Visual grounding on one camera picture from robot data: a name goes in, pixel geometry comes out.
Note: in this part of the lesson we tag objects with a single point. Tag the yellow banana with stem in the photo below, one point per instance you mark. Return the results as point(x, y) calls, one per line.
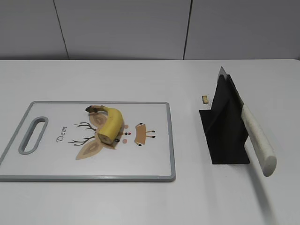
point(111, 128)

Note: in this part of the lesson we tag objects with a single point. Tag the cleaver knife with white handle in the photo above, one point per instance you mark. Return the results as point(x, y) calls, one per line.
point(262, 146)

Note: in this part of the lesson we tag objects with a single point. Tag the small banana piece on table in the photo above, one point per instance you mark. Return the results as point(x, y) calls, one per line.
point(205, 99)

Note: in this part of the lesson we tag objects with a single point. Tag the black knife stand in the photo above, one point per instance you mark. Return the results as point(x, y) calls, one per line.
point(223, 126)

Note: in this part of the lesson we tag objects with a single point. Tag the white grey-rimmed cutting board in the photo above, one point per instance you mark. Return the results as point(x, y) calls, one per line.
point(57, 141)

